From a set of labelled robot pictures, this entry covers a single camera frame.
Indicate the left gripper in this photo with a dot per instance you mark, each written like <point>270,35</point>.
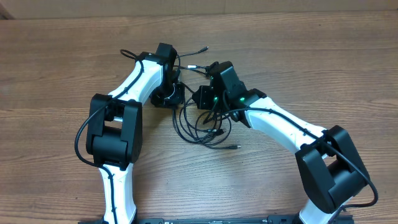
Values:
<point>180,98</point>

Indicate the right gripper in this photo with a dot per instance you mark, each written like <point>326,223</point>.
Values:
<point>202,94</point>

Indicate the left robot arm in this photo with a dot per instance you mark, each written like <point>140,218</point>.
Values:
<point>115,125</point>

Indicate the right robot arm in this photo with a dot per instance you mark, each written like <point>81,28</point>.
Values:
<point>330,167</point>

